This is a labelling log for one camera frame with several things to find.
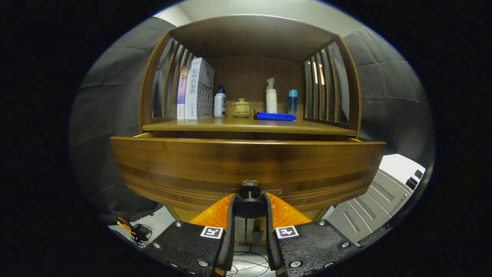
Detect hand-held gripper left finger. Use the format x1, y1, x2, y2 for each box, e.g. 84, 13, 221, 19
144, 192, 237, 277

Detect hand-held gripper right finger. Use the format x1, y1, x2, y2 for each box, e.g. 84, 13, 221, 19
263, 192, 362, 277

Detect brown wooden drawer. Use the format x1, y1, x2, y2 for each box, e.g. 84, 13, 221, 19
110, 133, 386, 214

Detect brown wooden countertop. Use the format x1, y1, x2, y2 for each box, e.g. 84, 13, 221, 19
142, 117, 357, 136

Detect brown wooden cabinet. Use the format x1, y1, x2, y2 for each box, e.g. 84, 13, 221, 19
138, 15, 362, 247

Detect black orange tool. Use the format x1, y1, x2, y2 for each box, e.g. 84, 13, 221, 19
116, 216, 152, 243

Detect white grey appliance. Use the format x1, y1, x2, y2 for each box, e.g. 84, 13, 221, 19
327, 154, 426, 243

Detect blue folded cloth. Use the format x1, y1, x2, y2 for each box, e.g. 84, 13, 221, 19
254, 111, 297, 121

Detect white bottle with blue cap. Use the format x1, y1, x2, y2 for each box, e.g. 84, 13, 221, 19
214, 85, 226, 118

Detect yellow lidded tea cup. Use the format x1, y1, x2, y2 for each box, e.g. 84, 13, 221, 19
231, 98, 253, 118

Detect white pump bottle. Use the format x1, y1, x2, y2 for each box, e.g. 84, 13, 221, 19
266, 78, 278, 113

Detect thin purple book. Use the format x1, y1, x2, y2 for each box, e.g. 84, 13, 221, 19
177, 66, 189, 120

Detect thick white book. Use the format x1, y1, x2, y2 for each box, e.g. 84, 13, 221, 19
185, 58, 215, 120

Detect black floor cables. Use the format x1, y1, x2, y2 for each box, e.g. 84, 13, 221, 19
227, 246, 269, 277

